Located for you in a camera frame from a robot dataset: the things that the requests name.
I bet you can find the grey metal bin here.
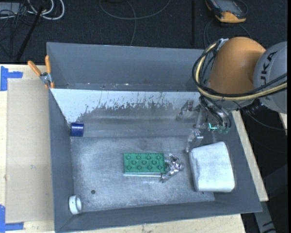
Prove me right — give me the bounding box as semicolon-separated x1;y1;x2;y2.
46;42;263;233

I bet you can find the white sponge block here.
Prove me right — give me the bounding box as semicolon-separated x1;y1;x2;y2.
188;141;236;193

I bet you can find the small blue cylinder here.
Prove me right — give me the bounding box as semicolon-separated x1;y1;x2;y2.
70;122;85;137

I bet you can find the black cylinder on white bracket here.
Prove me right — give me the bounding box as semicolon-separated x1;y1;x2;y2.
241;100;266;116

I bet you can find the small white ring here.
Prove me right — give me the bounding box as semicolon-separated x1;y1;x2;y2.
68;195;83;215

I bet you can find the dark green flat block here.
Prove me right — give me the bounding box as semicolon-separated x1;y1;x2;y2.
123;152;166;176

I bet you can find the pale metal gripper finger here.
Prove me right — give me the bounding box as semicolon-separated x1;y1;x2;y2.
185;129;205;153
176;100;200;121

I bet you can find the pale wood flat board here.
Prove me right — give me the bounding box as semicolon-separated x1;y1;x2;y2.
5;78;54;224

